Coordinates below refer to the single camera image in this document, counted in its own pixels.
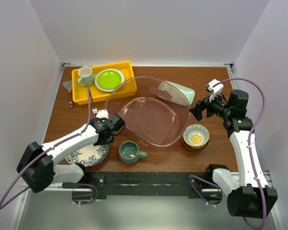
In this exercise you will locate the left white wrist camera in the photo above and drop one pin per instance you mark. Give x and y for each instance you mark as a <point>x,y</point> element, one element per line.
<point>100,113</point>

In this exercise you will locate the yellow plastic tray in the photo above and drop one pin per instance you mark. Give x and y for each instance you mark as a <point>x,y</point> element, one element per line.
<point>86,93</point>

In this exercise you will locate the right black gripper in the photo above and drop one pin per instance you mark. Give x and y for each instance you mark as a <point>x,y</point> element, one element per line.
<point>201,105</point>

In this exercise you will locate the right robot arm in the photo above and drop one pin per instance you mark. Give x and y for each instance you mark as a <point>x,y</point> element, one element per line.
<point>250,196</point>

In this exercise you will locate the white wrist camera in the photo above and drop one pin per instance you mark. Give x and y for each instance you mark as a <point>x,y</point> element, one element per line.
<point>100,113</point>
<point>214,87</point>

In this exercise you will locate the teal ceramic mug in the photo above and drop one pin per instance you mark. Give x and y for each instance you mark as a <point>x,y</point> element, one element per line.
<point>129,152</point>

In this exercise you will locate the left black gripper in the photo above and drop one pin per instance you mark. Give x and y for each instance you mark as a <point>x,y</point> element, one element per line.
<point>101,142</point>

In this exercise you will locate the clear plastic bin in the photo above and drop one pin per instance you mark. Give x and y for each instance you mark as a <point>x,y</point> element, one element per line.
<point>155,112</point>

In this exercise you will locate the yellow blue patterned bowl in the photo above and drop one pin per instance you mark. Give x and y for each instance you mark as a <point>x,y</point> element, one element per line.
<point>196,136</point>

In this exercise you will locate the blue floral plate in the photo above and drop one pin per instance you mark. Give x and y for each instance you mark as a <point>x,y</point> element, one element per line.
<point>89,156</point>

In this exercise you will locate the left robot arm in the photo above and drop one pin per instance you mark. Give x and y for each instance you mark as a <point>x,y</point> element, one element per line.
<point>38,164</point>

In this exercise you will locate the light blue rectangular dish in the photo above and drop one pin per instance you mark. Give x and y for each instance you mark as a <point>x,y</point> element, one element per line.
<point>182,92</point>

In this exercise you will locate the grey rimmed plate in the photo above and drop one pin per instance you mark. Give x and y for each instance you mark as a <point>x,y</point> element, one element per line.
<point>110,89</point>

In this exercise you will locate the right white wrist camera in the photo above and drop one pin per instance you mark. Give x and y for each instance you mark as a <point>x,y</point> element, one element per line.
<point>214,87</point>

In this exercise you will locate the light blue white mug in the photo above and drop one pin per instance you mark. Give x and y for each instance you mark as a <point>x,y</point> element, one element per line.
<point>86,76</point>

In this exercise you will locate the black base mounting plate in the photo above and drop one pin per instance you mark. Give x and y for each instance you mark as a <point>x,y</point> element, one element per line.
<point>152,184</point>

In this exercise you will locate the lime green plate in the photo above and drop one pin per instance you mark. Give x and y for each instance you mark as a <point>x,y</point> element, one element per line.
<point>109,79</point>

